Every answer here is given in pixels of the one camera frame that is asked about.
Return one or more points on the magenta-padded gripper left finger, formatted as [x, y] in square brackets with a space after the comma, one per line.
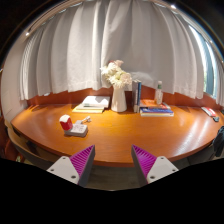
[68, 166]

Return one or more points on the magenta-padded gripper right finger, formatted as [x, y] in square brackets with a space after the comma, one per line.
[156, 166]

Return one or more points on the white power plug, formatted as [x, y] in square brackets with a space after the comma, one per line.
[85, 119]

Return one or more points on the yellow flat book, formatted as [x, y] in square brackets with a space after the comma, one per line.
[83, 111]

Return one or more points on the grey flat book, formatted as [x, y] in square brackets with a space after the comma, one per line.
[80, 107]

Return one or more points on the orange flat book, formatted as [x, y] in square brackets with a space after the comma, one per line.
[150, 103]

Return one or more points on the black chair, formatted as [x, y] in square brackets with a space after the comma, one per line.
[219, 141]

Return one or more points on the white book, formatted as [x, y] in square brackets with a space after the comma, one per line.
[96, 101]

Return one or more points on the clear bottle with green cap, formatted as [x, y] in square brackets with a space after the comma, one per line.
[159, 95]

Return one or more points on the grey upright book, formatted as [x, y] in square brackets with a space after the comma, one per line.
[134, 96]

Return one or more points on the blue upright book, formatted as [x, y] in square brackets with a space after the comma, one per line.
[139, 95]

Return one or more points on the red flat packet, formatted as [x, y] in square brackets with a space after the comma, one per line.
[208, 111]

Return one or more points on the small black object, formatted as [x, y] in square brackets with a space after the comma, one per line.
[216, 119]

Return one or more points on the white ribbed vase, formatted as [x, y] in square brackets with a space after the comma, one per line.
[118, 100]

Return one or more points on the white flower bouquet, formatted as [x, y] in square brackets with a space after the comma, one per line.
[116, 75]

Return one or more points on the window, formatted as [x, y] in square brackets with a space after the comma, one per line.
[208, 66]

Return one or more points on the white curtain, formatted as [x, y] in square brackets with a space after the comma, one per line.
[110, 43]

